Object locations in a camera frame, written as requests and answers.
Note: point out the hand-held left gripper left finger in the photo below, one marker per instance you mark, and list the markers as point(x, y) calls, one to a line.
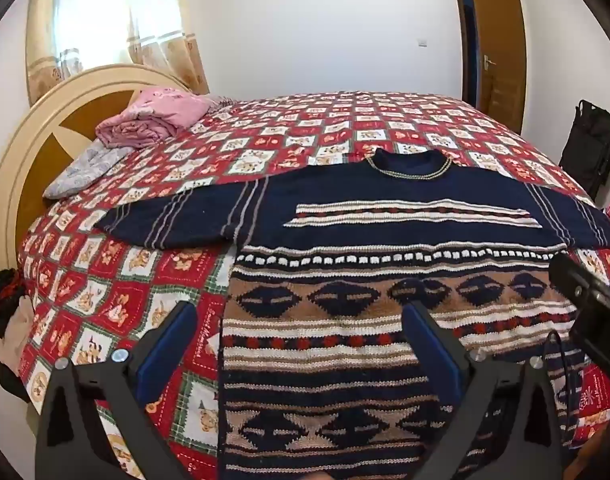
point(169, 347)

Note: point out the pink folded blanket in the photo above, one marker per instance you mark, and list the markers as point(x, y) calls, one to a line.
point(150, 115)

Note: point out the white wall switch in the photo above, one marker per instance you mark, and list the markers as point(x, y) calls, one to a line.
point(423, 42)

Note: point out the cream wooden headboard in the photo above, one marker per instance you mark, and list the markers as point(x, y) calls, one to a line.
point(15, 170)

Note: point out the brown wooden door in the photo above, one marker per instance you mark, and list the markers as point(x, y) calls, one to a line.
point(502, 50)

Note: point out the grey floral cloth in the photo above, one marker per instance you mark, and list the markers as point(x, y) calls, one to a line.
point(85, 167)

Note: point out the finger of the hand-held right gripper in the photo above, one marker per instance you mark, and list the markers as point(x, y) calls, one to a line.
point(575, 275)

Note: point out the black bag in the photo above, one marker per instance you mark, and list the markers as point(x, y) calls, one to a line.
point(587, 150)

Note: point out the dark red-black cloth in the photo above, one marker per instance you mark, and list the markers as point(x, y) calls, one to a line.
point(2, 295)

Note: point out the cream patterned curtain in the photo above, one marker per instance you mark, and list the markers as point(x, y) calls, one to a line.
point(160, 50)

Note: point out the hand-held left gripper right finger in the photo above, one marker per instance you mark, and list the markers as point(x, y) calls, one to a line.
point(431, 347)

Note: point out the navy patterned knit sweater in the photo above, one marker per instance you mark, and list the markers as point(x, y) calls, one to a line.
point(335, 220)

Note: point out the beige cloth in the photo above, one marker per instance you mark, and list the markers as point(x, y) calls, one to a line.
point(10, 340)

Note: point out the red patchwork bed quilt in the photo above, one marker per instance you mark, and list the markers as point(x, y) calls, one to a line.
point(330, 122)

